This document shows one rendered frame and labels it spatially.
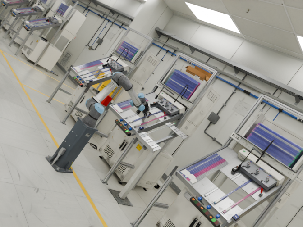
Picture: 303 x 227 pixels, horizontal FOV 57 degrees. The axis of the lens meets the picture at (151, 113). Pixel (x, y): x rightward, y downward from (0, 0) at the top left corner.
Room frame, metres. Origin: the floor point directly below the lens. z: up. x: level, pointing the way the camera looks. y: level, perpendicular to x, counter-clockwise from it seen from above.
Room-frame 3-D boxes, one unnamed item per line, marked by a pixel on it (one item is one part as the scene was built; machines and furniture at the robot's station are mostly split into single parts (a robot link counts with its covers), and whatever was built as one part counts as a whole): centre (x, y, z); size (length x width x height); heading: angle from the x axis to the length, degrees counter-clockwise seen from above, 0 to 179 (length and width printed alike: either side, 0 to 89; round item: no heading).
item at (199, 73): (4.10, -0.26, 1.82); 0.68 x 0.30 x 0.20; 46
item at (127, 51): (4.96, 0.86, 0.95); 1.35 x 0.82 x 1.90; 136
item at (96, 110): (2.90, 0.48, 0.72); 0.13 x 0.12 x 0.14; 45
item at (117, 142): (3.94, -0.17, 0.31); 0.70 x 0.65 x 0.62; 46
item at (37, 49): (7.17, 3.25, 0.95); 1.36 x 0.82 x 1.90; 136
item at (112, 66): (4.80, 1.00, 0.66); 1.01 x 0.73 x 1.31; 136
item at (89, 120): (2.89, 0.48, 0.60); 0.15 x 0.15 x 0.10
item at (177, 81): (3.81, -0.13, 1.52); 0.51 x 0.13 x 0.27; 46
